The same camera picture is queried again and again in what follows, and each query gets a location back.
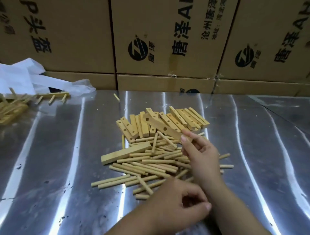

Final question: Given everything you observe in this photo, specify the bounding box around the person's left hand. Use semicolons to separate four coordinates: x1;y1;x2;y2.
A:
142;178;212;235

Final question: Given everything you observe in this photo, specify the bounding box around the person's right hand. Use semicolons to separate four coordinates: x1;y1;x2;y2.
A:
181;129;223;187

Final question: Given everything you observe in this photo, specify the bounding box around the wooden bar with holes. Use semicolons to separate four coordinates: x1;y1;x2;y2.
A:
142;113;193;143

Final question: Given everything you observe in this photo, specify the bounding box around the person's right forearm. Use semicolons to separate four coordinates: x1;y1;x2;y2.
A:
194;175;275;235

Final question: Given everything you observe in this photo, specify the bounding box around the person's left forearm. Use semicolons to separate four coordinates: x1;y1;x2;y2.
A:
104;206;170;235

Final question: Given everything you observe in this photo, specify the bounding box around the pile of wooden dowels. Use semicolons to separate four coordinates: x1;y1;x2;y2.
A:
91;131;234;200

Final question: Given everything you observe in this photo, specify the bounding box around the row of drilled wooden blocks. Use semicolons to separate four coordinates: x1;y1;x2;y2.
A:
116;106;210;143

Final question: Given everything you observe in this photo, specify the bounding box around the plain flat wooden slat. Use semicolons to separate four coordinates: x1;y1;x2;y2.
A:
101;142;152;166

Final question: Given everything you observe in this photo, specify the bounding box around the low cardboard box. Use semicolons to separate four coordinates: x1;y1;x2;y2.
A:
213;78;310;98
43;71;118;91
117;74;216;94

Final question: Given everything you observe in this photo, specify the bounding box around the large printed cardboard box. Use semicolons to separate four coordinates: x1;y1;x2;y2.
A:
217;0;310;84
0;0;116;74
109;0;240;79

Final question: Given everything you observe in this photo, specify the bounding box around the white plastic bag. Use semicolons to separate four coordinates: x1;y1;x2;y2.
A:
0;58;96;98

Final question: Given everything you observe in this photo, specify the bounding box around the heap of assembled wooden frames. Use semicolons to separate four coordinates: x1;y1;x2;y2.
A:
0;87;33;126

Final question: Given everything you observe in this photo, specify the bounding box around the wooden rail with pegs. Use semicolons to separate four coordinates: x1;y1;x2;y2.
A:
31;92;71;105

